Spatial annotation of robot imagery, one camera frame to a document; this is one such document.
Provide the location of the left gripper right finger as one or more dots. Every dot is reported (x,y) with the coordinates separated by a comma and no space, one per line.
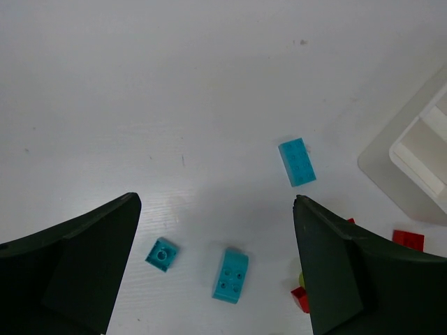
(360,283)

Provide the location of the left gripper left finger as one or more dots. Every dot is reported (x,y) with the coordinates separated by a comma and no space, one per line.
(65,279)

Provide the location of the long green lego brick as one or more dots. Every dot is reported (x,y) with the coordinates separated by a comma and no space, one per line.
(301,280)

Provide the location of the long red lego brick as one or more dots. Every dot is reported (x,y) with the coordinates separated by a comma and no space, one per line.
(409,239)

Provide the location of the green red curved lego stack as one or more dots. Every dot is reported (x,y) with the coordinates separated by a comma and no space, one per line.
(300,297)

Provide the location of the small teal lego brick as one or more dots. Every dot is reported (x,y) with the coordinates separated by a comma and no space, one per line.
(162,254)

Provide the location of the curved teal lego brick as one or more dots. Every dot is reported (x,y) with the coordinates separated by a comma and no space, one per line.
(231,275)

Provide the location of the white divided container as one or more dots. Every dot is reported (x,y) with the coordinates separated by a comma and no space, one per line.
(407,159)

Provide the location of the long teal lego brick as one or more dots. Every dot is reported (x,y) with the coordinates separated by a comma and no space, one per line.
(297,162)

